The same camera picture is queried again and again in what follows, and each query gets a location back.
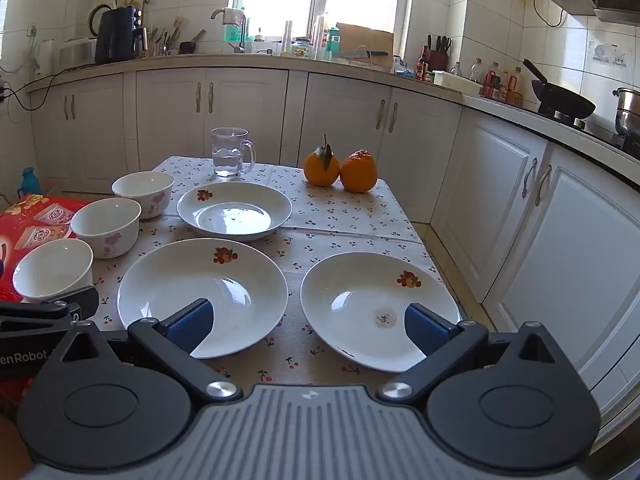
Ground red printed box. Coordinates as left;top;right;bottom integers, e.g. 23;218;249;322
0;194;96;306

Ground knife block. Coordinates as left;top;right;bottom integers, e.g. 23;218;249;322
427;34;452;72

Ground stainless steel pot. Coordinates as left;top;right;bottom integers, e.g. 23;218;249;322
612;87;640;138

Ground utensil holder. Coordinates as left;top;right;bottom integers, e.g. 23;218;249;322
147;17;186;57

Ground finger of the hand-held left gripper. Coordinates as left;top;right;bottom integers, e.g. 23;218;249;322
0;285;99;333

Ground clear glass mug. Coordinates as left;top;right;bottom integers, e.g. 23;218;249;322
210;127;257;179

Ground white plate with fruit print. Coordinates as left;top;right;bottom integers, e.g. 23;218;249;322
300;252;461;374
116;238;289;360
176;181;293;241

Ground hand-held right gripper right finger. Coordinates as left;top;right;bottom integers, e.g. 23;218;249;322
377;302;557;406

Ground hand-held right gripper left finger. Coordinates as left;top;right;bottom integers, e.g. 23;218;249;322
60;298;246;406

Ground black kitchen appliance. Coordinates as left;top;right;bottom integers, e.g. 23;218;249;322
95;6;143;65

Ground green dish soap bottle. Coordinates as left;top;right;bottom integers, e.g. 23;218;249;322
224;7;247;44

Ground black gas stove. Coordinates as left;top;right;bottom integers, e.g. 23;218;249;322
537;105;640;153

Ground wooden cutting board with knife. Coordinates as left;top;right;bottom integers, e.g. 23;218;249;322
334;22;396;73

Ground yellow oil bottle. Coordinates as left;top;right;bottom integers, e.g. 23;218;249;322
505;66;525;106

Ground red label bottle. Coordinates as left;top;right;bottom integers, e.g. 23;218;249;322
482;61;502;101

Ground teal flask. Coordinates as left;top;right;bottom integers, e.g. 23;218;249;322
19;166;42;199

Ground kitchen countertop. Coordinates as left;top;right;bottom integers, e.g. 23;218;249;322
27;52;640;171

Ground white kitchen appliance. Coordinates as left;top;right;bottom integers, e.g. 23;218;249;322
59;37;98;67

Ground white plastic container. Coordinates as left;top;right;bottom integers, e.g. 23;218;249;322
432;70;482;96

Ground bumpy orange without leaf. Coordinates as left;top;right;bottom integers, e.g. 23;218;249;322
340;149;378;194

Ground kitchen faucet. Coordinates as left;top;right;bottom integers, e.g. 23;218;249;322
210;7;248;54

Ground white kitchen cabinets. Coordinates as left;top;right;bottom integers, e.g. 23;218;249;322
27;67;640;456

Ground black wok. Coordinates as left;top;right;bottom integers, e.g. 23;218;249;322
521;58;597;120

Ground orange with green leaf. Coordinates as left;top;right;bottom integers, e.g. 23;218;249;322
303;134;341;188

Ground cherry print tablecloth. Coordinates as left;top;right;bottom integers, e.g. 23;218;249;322
80;155;471;391

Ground white bowl with pink flowers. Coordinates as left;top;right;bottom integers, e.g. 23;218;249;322
70;197;142;260
111;170;175;220
12;238;94;304

